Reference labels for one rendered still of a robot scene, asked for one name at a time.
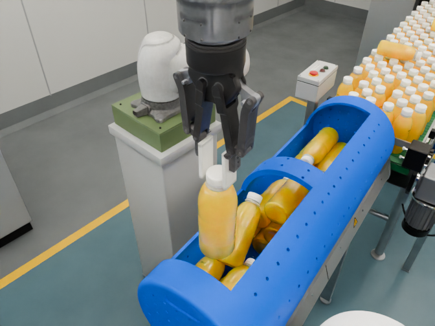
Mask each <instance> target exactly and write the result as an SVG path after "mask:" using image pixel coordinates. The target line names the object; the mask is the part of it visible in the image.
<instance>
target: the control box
mask: <svg viewBox="0 0 435 326"><path fill-rule="evenodd" d="M318 65H319V66H318ZM325 65H327V66H328V69H325V72H320V69H323V67H324V66H325ZM316 66H317V67H316ZM314 67H315V68H314ZM337 69H338V65H334V64H331V63H327V62H324V61H320V60H317V61H316V62H314V64H312V65H311V66H310V67H308V68H307V69H306V70H305V71H304V72H302V73H301V74H299V75H298V78H297V84H296V92H295V96H296V97H299V98H302V99H305V100H308V101H310V102H314V103H316V102H317V101H318V100H319V99H320V98H321V97H322V96H324V95H325V94H326V93H327V92H328V91H329V90H330V89H331V88H332V87H333V86H334V83H335V77H336V73H337ZM310 71H317V72H318V74H317V75H315V76H313V75H311V74H310V73H309V72H310Z"/></svg>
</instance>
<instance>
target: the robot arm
mask: <svg viewBox="0 0 435 326"><path fill-rule="evenodd" d="M176 7H177V22H178V29H179V32H180V33H181V35H183V36H184V37H185V39H184V40H185V44H183V43H181V42H180V40H179V38H178V37H176V36H175V35H173V34H171V33H169V32H165V31H156V32H152V33H149V34H147V35H146V36H145V37H144V39H143V40H142V43H141V44H140V48H139V53H138V58H137V73H138V79H139V86H140V91H141V98H139V99H138V100H133V101H132V102H131V107H133V108H135V109H134V110H133V114H134V115H135V117H140V116H144V115H148V116H150V117H152V118H153V119H154V120H155V121H156V122H157V123H163V122H165V121H166V120H167V119H169V118H171V117H173V116H175V115H177V114H179V113H181V117H182V123H183V131H184V132H185V133H186V134H187V135H188V134H191V135H192V136H193V139H194V141H195V153H196V155H197V156H198V157H199V178H201V179H203V178H204V177H205V176H206V171H207V169H208V168H209V167H210V166H213V135H208V136H207V134H209V133H210V132H211V131H210V129H209V128H210V120H211V116H212V108H213V104H215V105H216V111H217V114H220V119H221V125H222V130H223V136H224V141H225V148H226V151H224V152H223V153H222V154H221V157H222V185H223V190H227V189H228V188H229V187H231V186H232V185H233V184H234V183H235V182H236V171H237V170H238V169H239V168H240V166H241V161H240V160H241V158H243V157H244V156H245V155H246V154H247V153H248V152H249V151H250V150H252V149H253V147H254V136H255V130H256V121H257V115H258V106H259V105H260V103H261V101H262V100H263V97H264V94H263V93H262V92H261V91H256V92H254V91H253V90H252V89H250V88H249V87H248V86H247V85H246V84H247V82H246V79H245V75H246V74H247V73H248V71H249V65H250V58H249V53H248V51H247V49H246V45H247V37H246V36H248V35H249V34H250V33H251V32H252V28H253V17H254V0H176ZM239 94H241V102H240V105H241V106H243V107H242V108H241V113H240V122H239V118H238V109H237V108H238V104H239V102H238V95H239ZM190 121H191V123H190Z"/></svg>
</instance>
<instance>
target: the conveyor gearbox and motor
mask: <svg viewBox="0 0 435 326"><path fill-rule="evenodd" d="M415 182H417V184H416V186H415V187H414V188H413V189H412V193H411V194H412V200H411V201H410V204H409V206H408V208H407V211H406V213H405V208H404V205H403V204H401V205H402V208H403V213H404V215H405V216H404V218H403V221H402V223H401V225H402V228H403V229H404V231H406V233H407V234H409V235H411V236H414V237H425V236H432V237H434V236H435V234H428V233H429V231H430V229H431V227H432V226H433V224H434V223H435V163H432V162H430V163H429V164H428V166H427V167H426V168H424V169H423V171H422V172H421V174H420V173H418V175H417V177H416V179H415Z"/></svg>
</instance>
